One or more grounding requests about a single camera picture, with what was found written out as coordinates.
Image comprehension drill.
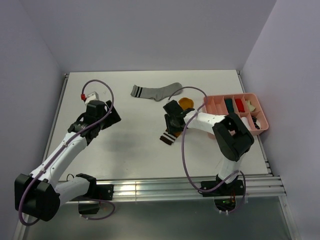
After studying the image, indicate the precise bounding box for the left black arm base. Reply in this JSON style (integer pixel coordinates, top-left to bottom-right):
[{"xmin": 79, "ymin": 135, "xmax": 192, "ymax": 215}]
[{"xmin": 71, "ymin": 184, "xmax": 116, "ymax": 218}]

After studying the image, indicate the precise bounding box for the pink divided organizer tray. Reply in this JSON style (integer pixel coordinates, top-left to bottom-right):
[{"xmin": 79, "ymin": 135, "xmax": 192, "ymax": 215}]
[{"xmin": 203, "ymin": 92, "xmax": 270, "ymax": 137}]

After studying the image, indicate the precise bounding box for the dark green reindeer sock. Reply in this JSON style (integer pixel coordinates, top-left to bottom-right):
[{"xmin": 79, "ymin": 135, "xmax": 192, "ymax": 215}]
[{"xmin": 224, "ymin": 98, "xmax": 235, "ymax": 114}]

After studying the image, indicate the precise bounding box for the beige rolled sock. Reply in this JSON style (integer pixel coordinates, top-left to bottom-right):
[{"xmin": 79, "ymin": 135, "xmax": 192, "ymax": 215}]
[{"xmin": 245, "ymin": 100, "xmax": 256, "ymax": 112}]

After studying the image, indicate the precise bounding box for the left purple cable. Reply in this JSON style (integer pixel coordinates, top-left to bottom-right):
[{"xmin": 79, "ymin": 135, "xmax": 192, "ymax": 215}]
[{"xmin": 18, "ymin": 79, "xmax": 116, "ymax": 227}]

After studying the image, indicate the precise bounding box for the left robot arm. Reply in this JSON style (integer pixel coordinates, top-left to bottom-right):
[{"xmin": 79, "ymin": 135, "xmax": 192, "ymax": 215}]
[{"xmin": 14, "ymin": 100, "xmax": 121, "ymax": 227}]

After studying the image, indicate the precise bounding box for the red rolled sock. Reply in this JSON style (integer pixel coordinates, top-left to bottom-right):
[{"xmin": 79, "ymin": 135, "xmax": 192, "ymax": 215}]
[{"xmin": 235, "ymin": 98, "xmax": 245, "ymax": 113}]

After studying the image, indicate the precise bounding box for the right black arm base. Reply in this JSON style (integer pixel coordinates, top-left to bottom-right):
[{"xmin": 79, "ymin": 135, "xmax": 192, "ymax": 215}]
[{"xmin": 199, "ymin": 177, "xmax": 247, "ymax": 215}]

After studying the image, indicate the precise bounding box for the grey striped sock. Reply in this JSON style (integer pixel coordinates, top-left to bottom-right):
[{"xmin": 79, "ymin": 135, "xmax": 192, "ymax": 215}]
[{"xmin": 130, "ymin": 82, "xmax": 183, "ymax": 102}]

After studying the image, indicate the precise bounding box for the mustard yellow striped sock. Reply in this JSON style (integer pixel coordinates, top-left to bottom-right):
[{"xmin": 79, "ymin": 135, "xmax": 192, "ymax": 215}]
[{"xmin": 159, "ymin": 97, "xmax": 194, "ymax": 146}]

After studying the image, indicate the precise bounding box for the white rolled sock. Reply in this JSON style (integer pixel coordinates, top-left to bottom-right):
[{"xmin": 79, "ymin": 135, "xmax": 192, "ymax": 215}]
[{"xmin": 240, "ymin": 117, "xmax": 252, "ymax": 131}]

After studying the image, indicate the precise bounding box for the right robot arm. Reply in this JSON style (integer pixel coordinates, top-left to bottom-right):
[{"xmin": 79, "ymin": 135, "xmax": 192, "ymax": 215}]
[{"xmin": 163, "ymin": 100, "xmax": 254, "ymax": 195}]

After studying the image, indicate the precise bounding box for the black white striped sock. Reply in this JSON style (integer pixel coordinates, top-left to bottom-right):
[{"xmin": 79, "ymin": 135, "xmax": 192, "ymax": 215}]
[{"xmin": 251, "ymin": 115, "xmax": 262, "ymax": 130}]

